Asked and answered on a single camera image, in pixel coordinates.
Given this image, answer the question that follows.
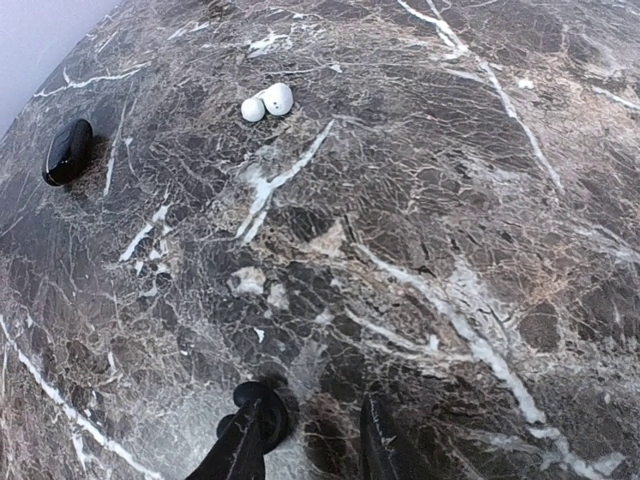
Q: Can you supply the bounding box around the white earbud far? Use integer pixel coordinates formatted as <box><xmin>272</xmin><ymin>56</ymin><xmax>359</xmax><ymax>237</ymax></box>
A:
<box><xmin>241</xmin><ymin>82</ymin><xmax>294</xmax><ymax>123</ymax></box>

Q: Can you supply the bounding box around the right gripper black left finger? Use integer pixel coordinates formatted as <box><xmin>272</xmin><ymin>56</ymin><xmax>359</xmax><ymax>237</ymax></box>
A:
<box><xmin>187</xmin><ymin>401</ymin><xmax>265</xmax><ymax>480</ymax></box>

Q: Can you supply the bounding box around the black earbud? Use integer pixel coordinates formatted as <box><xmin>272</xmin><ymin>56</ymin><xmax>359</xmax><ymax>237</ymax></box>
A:
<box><xmin>233</xmin><ymin>381</ymin><xmax>289</xmax><ymax>454</ymax></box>

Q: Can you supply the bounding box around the black round charging case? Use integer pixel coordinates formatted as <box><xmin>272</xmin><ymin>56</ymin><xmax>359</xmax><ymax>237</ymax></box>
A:
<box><xmin>42</xmin><ymin>118</ymin><xmax>94</xmax><ymax>187</ymax></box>

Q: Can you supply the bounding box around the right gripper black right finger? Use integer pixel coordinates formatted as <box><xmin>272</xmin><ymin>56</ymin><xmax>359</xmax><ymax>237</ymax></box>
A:
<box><xmin>360</xmin><ymin>394</ymin><xmax>430</xmax><ymax>479</ymax></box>

